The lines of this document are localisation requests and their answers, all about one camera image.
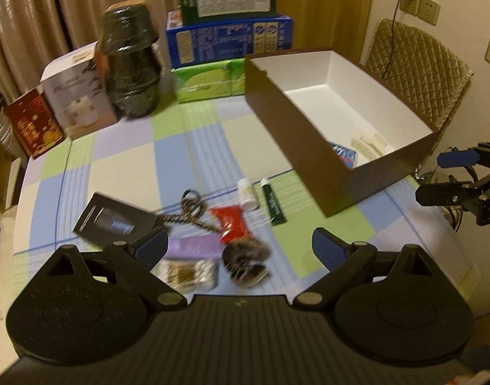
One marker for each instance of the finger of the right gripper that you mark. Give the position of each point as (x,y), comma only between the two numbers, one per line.
(458,158)

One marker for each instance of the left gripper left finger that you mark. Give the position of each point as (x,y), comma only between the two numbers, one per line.
(133,263)

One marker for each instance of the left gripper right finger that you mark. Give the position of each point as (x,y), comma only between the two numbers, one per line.
(346,264)

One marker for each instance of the black shaver box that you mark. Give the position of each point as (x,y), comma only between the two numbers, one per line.
(106,220)

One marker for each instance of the clear cotton swab bag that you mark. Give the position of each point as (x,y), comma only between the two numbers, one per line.
(188,276)

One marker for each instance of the leopard hair claw clip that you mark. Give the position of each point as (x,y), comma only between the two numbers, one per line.
(192,209)

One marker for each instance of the green lip gel tube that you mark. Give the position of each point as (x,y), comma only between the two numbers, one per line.
(276,215)

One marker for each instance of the white hair claw clip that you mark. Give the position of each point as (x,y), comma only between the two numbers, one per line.
(371,148)

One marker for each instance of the brown hair scrunchie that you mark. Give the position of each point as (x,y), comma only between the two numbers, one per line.
(244,259)

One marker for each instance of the red snack packet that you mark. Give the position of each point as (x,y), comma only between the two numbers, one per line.
(232,225)

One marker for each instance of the white pill bottle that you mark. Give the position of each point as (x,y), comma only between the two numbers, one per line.
(246,194)

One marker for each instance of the quilted chair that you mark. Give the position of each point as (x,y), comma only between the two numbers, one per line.
(420,68)

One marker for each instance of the brown white storage box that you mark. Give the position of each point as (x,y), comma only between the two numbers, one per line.
(308,98)

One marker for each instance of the checked tablecloth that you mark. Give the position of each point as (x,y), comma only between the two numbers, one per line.
(209,146)

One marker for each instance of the red gift box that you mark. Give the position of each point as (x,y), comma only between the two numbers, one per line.
(36,127)

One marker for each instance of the white appliance box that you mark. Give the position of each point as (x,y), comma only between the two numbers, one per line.
(75,92)

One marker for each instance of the light green tissue box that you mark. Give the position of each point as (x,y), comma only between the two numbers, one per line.
(201,82)

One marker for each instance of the dark stacked pots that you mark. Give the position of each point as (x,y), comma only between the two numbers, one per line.
(127,61)

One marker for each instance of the blue milk carton box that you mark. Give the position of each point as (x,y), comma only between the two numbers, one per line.
(225,39)

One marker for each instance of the beige curtain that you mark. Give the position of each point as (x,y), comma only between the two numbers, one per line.
(34,32)

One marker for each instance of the wall socket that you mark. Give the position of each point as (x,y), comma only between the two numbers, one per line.
(426,10)

